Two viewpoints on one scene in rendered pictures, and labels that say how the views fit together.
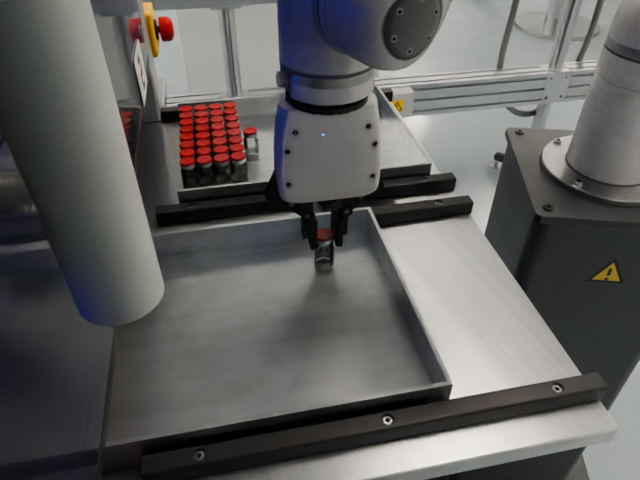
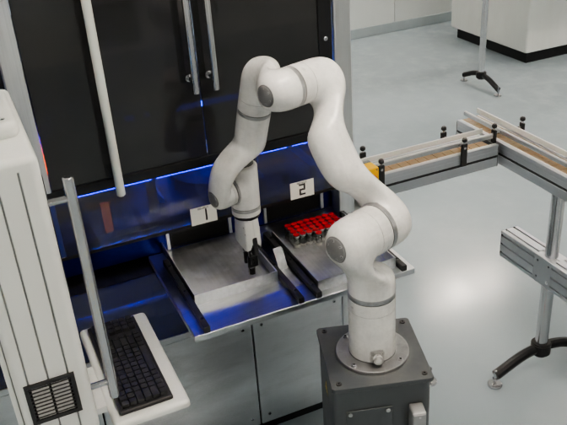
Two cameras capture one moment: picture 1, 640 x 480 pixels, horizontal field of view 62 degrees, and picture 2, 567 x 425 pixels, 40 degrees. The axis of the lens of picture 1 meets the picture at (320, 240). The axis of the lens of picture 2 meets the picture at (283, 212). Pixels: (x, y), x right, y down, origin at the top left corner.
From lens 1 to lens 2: 2.15 m
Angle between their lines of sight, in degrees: 65
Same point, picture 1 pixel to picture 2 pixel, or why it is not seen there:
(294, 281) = (241, 270)
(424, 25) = (213, 201)
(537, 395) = (197, 314)
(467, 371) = (210, 308)
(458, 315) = (234, 304)
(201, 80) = not seen: outside the picture
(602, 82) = not seen: hidden behind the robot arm
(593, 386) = (203, 325)
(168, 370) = (197, 258)
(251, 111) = not seen: hidden behind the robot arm
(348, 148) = (240, 231)
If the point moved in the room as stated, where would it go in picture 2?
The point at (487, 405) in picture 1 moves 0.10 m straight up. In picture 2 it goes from (192, 306) to (188, 277)
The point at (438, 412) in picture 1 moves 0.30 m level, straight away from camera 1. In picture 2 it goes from (188, 298) to (291, 302)
